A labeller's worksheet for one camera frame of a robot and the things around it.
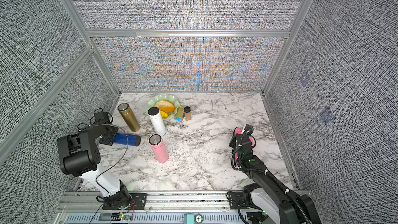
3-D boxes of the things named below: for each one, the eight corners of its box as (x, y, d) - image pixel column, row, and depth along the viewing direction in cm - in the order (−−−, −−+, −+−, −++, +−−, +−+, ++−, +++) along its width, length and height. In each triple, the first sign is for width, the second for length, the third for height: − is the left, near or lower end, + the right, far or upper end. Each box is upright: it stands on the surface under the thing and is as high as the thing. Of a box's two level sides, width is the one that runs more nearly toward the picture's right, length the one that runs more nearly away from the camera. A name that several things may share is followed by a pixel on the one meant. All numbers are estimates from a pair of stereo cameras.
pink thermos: (157, 163, 87) (147, 145, 70) (158, 152, 91) (149, 134, 74) (168, 163, 87) (160, 145, 70) (169, 152, 91) (162, 134, 74)
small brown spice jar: (185, 120, 106) (183, 111, 98) (185, 116, 108) (184, 106, 100) (190, 120, 106) (190, 111, 98) (191, 116, 108) (190, 106, 100)
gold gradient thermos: (129, 131, 100) (115, 111, 84) (132, 123, 104) (119, 102, 87) (139, 131, 100) (127, 111, 84) (141, 123, 104) (130, 102, 87)
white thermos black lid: (155, 136, 98) (146, 115, 81) (157, 128, 102) (148, 107, 85) (165, 136, 98) (158, 115, 81) (166, 128, 102) (160, 107, 85)
